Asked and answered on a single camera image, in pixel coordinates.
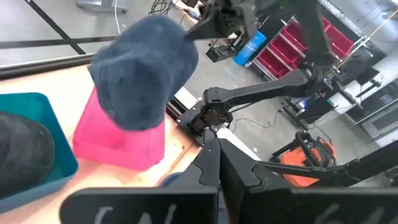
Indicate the red bin rack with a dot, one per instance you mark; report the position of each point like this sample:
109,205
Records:
280,53

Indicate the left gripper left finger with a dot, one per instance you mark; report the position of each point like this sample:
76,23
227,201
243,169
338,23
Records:
140,208

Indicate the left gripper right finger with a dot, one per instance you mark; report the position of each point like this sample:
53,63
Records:
311,208

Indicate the black floor box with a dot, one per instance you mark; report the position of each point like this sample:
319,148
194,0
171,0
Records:
222,53

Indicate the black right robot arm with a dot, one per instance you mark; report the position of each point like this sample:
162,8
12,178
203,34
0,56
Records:
264,88

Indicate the dark slipper left foreground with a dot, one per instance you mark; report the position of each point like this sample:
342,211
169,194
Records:
174,180

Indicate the black diagonal frame brace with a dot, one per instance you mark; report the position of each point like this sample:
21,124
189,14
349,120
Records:
357,171

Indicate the pink plastic bin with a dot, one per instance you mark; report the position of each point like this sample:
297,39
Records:
102,146

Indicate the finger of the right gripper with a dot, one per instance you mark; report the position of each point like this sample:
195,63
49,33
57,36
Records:
208,26

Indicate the blue cylinder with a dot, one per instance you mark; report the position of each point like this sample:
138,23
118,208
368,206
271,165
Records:
250,48

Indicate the teal plastic bin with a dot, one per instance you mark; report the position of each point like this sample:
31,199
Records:
46,124

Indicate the orange and black vacuum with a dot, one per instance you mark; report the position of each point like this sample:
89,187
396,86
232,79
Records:
298,158

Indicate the black table frame rail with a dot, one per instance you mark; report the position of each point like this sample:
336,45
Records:
46,67

